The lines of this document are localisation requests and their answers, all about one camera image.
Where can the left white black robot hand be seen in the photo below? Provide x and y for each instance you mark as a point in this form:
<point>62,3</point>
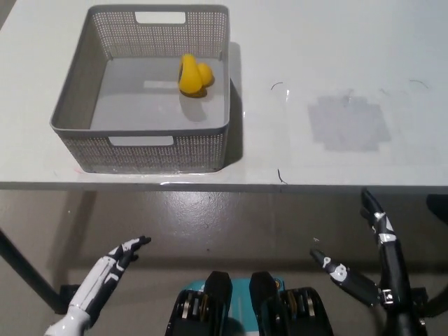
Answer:
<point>101,276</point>

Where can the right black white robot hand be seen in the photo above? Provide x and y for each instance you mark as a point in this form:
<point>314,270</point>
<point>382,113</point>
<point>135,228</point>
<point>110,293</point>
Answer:
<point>393,273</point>

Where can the yellow rubber duck toy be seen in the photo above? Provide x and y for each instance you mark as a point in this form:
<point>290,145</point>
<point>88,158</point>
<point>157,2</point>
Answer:
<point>190,77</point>

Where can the black table leg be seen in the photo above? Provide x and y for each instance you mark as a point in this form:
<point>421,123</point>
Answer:
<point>437,208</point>
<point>28,267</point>

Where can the black teal robot body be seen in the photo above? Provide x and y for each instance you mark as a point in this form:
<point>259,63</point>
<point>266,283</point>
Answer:
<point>266,308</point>

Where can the grey perforated plastic basket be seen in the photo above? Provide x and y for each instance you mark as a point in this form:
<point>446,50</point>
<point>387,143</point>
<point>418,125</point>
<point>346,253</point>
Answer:
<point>140,105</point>

